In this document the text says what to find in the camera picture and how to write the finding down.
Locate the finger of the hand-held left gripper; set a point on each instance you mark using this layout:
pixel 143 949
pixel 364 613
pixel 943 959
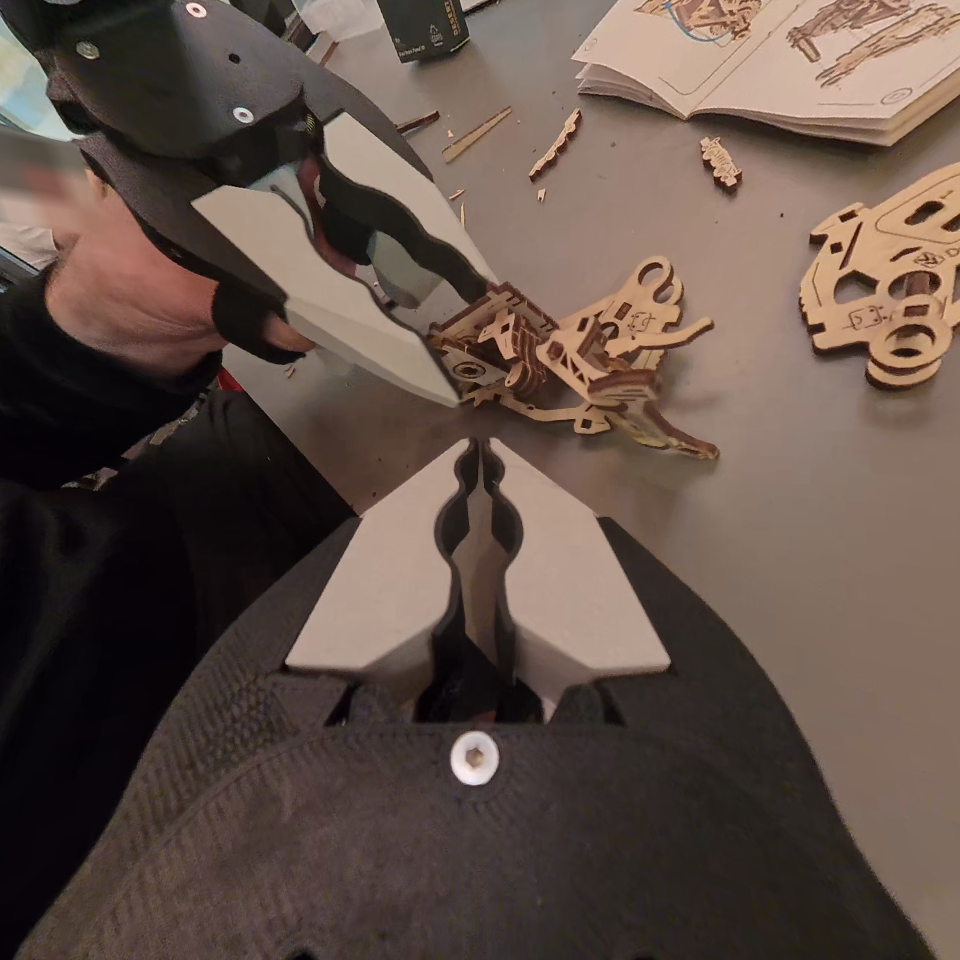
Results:
pixel 405 187
pixel 315 300

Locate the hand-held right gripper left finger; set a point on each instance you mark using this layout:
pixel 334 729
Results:
pixel 382 592

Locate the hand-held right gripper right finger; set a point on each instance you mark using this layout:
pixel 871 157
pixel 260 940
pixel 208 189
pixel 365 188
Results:
pixel 577 592

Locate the wooden buggy model frame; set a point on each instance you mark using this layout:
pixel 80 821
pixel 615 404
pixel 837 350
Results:
pixel 577 337

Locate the person's left forearm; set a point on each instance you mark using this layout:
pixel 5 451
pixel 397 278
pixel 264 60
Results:
pixel 60 405

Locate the black model kit box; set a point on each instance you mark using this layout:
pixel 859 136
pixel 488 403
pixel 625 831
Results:
pixel 424 30

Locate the person's left hand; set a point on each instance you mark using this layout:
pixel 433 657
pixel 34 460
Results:
pixel 135 300

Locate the thin wooden wedge stick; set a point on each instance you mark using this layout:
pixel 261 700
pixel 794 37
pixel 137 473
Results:
pixel 476 135

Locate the scattered small wooden offcuts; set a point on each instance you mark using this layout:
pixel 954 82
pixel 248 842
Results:
pixel 541 196

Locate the open instruction booklet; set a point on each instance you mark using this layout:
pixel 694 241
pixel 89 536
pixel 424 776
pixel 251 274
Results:
pixel 750 97

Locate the wooden buggy side panel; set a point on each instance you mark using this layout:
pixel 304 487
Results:
pixel 817 307

